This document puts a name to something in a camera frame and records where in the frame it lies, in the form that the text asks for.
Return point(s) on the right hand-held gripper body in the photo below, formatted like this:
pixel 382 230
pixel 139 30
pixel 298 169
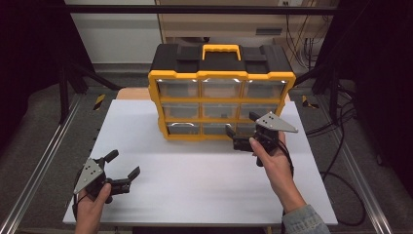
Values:
pixel 274 123

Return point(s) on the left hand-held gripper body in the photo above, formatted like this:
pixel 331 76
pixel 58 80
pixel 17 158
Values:
pixel 88 175

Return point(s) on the clear plastic pulled drawer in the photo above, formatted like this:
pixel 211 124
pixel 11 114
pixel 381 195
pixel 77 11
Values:
pixel 214 129

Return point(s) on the yellow black organizer cabinet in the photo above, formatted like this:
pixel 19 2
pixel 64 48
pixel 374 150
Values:
pixel 227 66

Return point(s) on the person's left hand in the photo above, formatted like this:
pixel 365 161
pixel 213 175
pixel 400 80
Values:
pixel 89 211

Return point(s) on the person's right hand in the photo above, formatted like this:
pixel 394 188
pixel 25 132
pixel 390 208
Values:
pixel 279 172

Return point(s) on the yellow black tape marker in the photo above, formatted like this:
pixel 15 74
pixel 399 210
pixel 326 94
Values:
pixel 99 101
pixel 307 102

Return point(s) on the wooden board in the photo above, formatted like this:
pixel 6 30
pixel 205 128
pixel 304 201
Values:
pixel 133 93

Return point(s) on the set of clear cabinet drawers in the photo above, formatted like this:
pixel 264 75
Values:
pixel 178 88

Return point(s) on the dark grey label plate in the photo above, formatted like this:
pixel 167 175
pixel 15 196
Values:
pixel 269 31

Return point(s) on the light wooden cabinet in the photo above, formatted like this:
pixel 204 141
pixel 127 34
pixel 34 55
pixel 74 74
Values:
pixel 211 27

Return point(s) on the light blue denim sleeve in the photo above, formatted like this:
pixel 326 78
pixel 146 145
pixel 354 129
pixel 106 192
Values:
pixel 305 222

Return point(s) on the black curtain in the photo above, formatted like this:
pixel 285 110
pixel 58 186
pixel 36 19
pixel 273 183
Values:
pixel 29 48
pixel 383 81

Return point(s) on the white panel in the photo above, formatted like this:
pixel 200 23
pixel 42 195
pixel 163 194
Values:
pixel 117 39

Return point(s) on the black horizontal bar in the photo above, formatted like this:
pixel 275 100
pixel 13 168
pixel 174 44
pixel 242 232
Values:
pixel 130 9

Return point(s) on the aluminium rail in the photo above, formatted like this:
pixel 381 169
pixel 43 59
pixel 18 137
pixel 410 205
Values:
pixel 357 175
pixel 39 162

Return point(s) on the black frame strut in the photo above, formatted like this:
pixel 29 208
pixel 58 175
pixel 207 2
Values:
pixel 333 94
pixel 63 94

